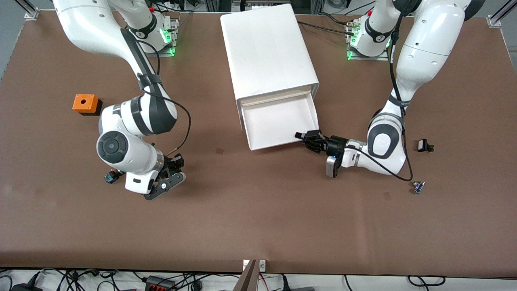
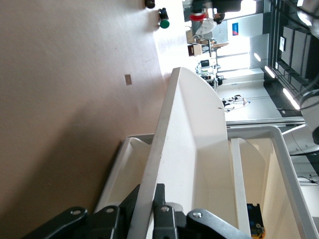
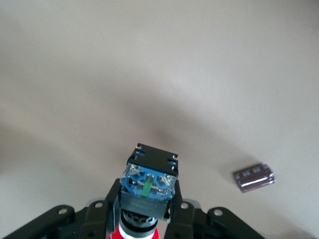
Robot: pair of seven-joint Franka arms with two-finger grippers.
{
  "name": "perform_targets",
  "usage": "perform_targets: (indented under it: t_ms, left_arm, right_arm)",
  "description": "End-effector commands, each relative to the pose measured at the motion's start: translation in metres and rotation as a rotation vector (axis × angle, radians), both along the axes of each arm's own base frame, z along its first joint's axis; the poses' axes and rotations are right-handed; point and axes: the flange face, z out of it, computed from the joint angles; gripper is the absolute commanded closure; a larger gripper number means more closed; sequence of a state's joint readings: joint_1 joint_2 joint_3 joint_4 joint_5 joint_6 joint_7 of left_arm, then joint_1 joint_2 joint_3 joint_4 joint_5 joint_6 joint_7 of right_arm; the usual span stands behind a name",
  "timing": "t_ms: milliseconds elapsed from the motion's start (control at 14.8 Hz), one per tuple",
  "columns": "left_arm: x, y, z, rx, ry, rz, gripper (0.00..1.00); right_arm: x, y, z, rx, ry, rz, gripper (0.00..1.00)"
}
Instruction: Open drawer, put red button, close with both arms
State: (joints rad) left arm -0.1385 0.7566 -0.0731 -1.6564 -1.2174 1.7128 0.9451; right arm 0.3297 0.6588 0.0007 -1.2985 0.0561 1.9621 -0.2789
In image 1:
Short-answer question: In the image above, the black cable loop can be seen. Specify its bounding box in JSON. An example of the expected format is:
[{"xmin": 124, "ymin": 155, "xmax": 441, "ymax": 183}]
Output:
[{"xmin": 407, "ymin": 276, "xmax": 446, "ymax": 288}]

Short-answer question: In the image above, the black base supply cable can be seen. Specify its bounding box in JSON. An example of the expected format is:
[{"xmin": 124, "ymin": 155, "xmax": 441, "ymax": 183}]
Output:
[{"xmin": 298, "ymin": 12, "xmax": 357, "ymax": 35}]

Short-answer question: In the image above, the white drawer cabinet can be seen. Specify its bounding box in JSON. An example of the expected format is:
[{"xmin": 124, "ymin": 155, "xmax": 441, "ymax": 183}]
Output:
[{"xmin": 220, "ymin": 3, "xmax": 320, "ymax": 131}]

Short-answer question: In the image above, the aluminium frame profile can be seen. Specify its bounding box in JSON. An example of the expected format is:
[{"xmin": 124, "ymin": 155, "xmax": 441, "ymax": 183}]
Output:
[
  {"xmin": 487, "ymin": 0, "xmax": 517, "ymax": 27},
  {"xmin": 14, "ymin": 0, "xmax": 40, "ymax": 20}
]

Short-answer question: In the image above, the orange box with hole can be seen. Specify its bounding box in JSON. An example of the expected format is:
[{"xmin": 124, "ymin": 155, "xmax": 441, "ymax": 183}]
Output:
[{"xmin": 72, "ymin": 94, "xmax": 103, "ymax": 116}]

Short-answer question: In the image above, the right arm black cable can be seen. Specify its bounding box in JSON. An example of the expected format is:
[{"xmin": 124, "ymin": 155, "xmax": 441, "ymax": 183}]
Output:
[{"xmin": 137, "ymin": 38, "xmax": 191, "ymax": 156}]

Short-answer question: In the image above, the white shallow cabinet drawer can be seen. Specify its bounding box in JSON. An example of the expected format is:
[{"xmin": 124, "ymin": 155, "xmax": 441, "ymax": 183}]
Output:
[{"xmin": 241, "ymin": 92, "xmax": 319, "ymax": 151}]

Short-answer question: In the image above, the black red power strip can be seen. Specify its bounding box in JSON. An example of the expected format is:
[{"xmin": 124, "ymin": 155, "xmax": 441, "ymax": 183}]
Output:
[{"xmin": 145, "ymin": 276, "xmax": 177, "ymax": 291}]

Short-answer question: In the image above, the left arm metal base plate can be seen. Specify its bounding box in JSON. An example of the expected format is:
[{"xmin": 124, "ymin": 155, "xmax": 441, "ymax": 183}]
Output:
[{"xmin": 347, "ymin": 32, "xmax": 394, "ymax": 61}]

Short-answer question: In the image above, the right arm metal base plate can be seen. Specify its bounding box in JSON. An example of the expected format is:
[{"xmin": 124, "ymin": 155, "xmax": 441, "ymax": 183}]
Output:
[{"xmin": 139, "ymin": 18, "xmax": 179, "ymax": 57}]

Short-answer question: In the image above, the brown wooden post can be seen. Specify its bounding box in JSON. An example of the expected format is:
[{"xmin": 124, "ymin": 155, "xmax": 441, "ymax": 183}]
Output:
[{"xmin": 233, "ymin": 259, "xmax": 260, "ymax": 291}]

